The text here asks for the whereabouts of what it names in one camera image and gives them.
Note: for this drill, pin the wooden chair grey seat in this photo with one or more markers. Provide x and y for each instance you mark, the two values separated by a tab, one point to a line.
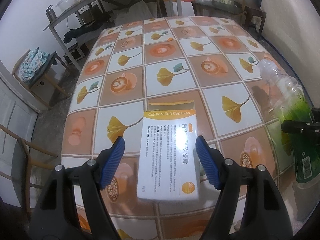
22	170

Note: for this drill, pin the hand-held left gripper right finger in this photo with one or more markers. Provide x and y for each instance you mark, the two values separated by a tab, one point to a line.
206	162

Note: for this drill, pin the black small rack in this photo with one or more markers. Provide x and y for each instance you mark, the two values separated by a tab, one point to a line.
75	55

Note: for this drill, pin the dark wooden stool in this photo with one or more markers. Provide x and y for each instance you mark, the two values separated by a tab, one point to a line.
255	11

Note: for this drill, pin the white cabinet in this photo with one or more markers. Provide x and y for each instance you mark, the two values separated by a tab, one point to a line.
185	8

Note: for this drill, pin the white cloth bundle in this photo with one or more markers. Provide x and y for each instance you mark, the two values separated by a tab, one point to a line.
135	12

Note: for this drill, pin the long grey side table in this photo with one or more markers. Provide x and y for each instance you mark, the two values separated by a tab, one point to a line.
75	9

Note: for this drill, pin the steel water bottle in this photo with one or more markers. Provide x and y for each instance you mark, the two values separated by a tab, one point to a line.
51	15

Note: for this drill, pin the white mattress blue edge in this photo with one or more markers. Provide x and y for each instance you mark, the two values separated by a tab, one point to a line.
287	17

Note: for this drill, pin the wooden chair dark seat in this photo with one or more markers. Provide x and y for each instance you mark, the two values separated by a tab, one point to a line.
41	75

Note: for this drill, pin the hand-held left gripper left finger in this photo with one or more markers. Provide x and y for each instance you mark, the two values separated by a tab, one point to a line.
112	162

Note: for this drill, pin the white orange medicine box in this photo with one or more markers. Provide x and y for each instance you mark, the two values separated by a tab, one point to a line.
170	135

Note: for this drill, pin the dark cloth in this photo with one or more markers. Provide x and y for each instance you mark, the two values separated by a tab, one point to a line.
75	32

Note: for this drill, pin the cardboard box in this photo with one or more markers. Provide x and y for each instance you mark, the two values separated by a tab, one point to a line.
88	15

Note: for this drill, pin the green label plastic bottle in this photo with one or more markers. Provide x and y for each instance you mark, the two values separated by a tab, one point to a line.
290	100

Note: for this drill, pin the floral cloth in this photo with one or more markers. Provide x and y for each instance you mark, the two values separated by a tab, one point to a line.
31	65

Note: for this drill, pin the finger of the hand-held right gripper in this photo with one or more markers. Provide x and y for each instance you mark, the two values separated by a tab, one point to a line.
297	127

